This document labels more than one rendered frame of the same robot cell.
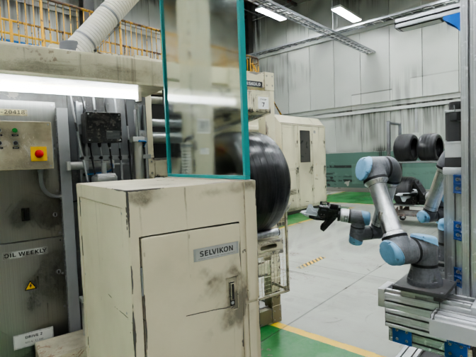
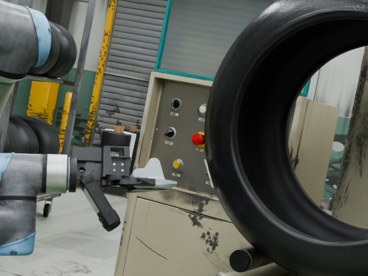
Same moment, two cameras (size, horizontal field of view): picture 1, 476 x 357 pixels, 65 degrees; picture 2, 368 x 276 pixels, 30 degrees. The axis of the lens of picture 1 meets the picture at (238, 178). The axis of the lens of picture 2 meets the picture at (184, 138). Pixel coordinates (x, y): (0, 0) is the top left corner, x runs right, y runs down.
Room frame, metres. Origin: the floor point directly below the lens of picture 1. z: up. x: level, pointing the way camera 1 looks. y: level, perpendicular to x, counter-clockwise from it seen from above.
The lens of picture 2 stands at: (3.30, -0.95, 1.19)
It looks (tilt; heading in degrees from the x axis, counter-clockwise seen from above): 3 degrees down; 154
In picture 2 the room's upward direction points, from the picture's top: 11 degrees clockwise
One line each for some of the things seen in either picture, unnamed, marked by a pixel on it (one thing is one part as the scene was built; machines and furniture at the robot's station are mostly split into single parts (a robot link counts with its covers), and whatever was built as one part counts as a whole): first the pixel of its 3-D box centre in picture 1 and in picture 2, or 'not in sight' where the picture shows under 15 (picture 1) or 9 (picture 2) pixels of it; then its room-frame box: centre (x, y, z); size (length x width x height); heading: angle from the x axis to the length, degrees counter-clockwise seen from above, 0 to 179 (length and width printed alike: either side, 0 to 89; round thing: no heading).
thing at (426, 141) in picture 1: (429, 172); not in sight; (6.71, -3.44, 0.96); 1.33 x 0.64 x 1.92; 46
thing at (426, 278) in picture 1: (424, 272); not in sight; (1.73, -0.86, 0.77); 0.15 x 0.15 x 0.10
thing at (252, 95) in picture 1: (224, 102); not in sight; (2.49, 0.07, 1.71); 0.61 x 0.25 x 0.15; 125
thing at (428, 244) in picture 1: (422, 248); not in sight; (1.72, -0.85, 0.88); 0.13 x 0.12 x 0.14; 106
